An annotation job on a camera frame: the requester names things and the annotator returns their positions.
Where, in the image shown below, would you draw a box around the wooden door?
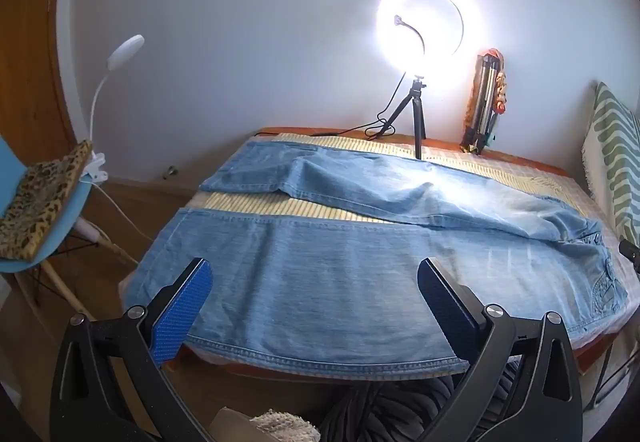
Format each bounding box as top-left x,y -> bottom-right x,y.
0,0 -> 90,158

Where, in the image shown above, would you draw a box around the brown cardboard piece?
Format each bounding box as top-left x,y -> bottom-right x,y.
210,404 -> 261,442

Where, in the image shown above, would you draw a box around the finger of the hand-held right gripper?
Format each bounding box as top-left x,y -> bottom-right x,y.
618,239 -> 640,274

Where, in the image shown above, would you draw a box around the white lamp cable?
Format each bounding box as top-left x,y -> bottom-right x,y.
92,181 -> 157,244

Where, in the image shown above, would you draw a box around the white ring light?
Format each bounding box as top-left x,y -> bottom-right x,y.
376,0 -> 482,76

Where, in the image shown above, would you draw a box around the green white striped pillow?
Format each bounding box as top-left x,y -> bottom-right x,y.
581,81 -> 640,248

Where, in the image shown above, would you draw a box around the black gooseneck phone holder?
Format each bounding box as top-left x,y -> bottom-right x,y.
394,14 -> 428,54

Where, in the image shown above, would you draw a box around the orange patterned cloth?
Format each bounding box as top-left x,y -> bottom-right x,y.
477,47 -> 509,115

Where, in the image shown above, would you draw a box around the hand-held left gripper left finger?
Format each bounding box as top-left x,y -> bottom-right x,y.
49,258 -> 216,442

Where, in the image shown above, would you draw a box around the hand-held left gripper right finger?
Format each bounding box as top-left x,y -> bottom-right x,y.
415,258 -> 584,442

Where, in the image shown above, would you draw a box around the black mini tripod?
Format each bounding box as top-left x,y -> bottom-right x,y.
372,76 -> 432,160

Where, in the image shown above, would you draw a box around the bamboo bed mat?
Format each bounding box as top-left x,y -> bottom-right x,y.
192,132 -> 601,228

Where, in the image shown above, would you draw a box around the blue chair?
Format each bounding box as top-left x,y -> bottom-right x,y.
0,135 -> 141,318

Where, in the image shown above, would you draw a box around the leopard print cushion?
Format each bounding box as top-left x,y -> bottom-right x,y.
0,139 -> 94,259

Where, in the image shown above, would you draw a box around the white knitted cloth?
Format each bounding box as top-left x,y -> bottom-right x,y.
247,409 -> 321,442

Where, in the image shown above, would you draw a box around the black ring light cable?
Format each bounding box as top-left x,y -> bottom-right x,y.
255,72 -> 407,141

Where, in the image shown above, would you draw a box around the white clip lamp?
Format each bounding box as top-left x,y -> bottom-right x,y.
75,35 -> 146,185

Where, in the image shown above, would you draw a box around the light blue denim pants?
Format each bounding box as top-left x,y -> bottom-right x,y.
122,139 -> 630,380

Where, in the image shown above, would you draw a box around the folded striped item by wall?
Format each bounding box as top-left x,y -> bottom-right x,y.
460,53 -> 501,155

